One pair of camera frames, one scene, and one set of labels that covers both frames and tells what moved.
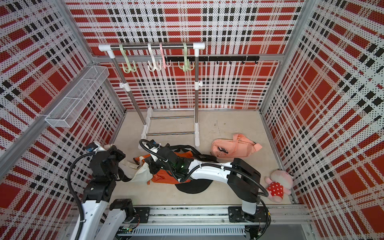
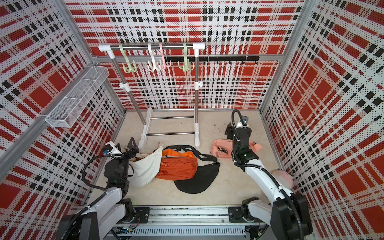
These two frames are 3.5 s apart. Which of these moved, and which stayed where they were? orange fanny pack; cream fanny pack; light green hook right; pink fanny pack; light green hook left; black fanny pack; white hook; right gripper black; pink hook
Moved: cream fanny pack; right gripper black; orange fanny pack
Stayed: white hook; light green hook left; pink hook; pink fanny pack; light green hook right; black fanny pack
